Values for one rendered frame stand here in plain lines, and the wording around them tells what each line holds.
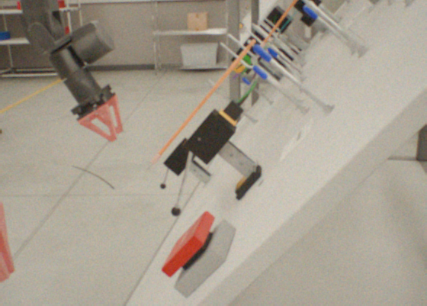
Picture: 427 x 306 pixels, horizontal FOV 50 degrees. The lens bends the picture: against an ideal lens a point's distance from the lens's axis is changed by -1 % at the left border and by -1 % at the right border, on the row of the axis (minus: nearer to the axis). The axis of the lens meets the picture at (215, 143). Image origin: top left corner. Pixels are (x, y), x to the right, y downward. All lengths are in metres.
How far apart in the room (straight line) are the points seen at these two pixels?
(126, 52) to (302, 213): 8.15
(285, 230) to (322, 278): 0.59
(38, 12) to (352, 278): 0.77
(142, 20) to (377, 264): 7.60
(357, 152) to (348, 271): 0.65
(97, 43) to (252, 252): 0.66
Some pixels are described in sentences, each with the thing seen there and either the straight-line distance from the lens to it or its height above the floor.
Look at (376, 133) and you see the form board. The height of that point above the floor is 1.23.
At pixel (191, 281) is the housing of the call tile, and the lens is 0.42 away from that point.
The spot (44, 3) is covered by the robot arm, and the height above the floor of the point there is 1.30.
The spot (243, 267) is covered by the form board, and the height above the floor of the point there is 1.12.
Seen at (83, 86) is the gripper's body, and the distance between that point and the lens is 0.96.
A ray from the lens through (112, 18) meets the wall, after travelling 8.44.
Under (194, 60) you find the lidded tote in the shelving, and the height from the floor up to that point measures 0.21.
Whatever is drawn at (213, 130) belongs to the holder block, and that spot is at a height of 1.15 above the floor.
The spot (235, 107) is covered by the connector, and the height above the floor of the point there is 1.18.
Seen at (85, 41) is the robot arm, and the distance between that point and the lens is 0.94.
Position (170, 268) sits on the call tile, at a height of 1.09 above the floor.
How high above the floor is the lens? 1.32
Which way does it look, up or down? 18 degrees down
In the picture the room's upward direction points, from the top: 2 degrees counter-clockwise
